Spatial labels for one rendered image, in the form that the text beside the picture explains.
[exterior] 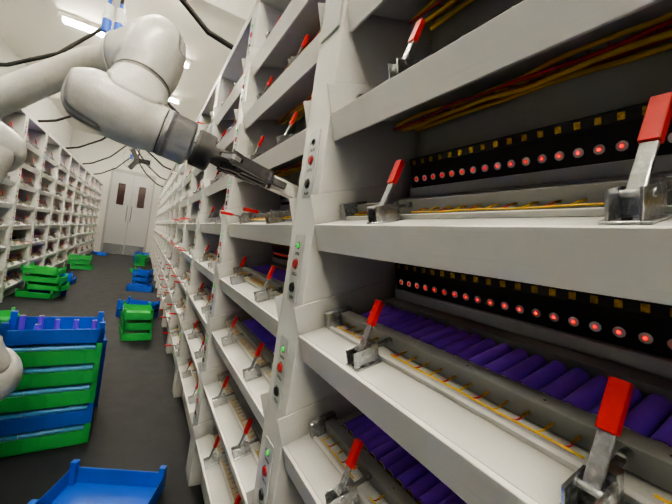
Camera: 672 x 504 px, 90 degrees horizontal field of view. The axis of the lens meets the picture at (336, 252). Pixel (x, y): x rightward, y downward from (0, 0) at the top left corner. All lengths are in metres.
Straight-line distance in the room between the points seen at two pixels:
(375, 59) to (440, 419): 0.59
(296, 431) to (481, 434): 0.38
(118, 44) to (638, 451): 0.89
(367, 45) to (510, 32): 0.37
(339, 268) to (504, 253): 0.36
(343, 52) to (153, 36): 0.36
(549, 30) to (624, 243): 0.18
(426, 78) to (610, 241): 0.27
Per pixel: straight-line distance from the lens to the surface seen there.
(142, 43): 0.81
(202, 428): 1.42
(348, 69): 0.67
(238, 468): 0.96
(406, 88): 0.47
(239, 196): 1.26
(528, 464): 0.34
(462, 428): 0.37
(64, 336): 1.65
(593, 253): 0.28
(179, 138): 0.72
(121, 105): 0.72
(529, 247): 0.30
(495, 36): 0.39
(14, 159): 1.27
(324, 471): 0.61
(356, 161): 0.63
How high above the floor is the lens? 0.89
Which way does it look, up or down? level
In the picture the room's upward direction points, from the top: 8 degrees clockwise
